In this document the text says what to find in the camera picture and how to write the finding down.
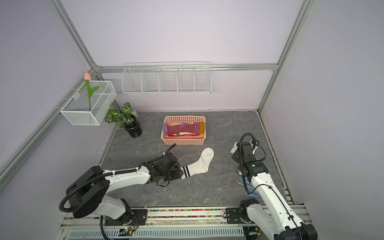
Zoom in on white sock navy stripes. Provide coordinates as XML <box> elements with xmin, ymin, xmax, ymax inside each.
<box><xmin>230</xmin><ymin>142</ymin><xmax>258</xmax><ymax>155</ymax></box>

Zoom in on plain white sock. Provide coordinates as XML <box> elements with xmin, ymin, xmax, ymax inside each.
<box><xmin>181</xmin><ymin>148</ymin><xmax>215</xmax><ymax>179</ymax></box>

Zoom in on purple striped sock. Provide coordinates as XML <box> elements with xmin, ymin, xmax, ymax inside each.
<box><xmin>163</xmin><ymin>123</ymin><xmax>205</xmax><ymax>135</ymax></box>

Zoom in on red christmas sock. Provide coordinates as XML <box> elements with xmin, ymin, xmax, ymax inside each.
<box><xmin>167</xmin><ymin>133</ymin><xmax>201</xmax><ymax>139</ymax></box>

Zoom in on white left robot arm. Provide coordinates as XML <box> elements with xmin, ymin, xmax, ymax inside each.
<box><xmin>59</xmin><ymin>153</ymin><xmax>190</xmax><ymax>226</ymax></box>

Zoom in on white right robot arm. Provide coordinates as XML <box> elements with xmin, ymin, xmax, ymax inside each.
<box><xmin>231</xmin><ymin>143</ymin><xmax>318</xmax><ymax>240</ymax></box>

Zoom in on pink plastic basket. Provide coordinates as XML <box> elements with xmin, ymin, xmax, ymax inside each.
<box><xmin>161</xmin><ymin>116</ymin><xmax>207</xmax><ymax>145</ymax></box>

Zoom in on potted green plant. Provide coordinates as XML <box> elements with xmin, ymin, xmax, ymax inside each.
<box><xmin>105</xmin><ymin>103</ymin><xmax>143</xmax><ymax>138</ymax></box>

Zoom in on pink artificial tulip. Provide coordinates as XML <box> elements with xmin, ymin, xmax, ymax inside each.
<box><xmin>84</xmin><ymin>73</ymin><xmax>100</xmax><ymax>111</ymax></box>

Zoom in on white wire wall shelf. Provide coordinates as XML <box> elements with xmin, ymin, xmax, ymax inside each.
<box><xmin>121</xmin><ymin>62</ymin><xmax>212</xmax><ymax>95</ymax></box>

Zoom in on white mesh wall box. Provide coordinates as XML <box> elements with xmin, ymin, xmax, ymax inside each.
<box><xmin>60</xmin><ymin>81</ymin><xmax>117</xmax><ymax>126</ymax></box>

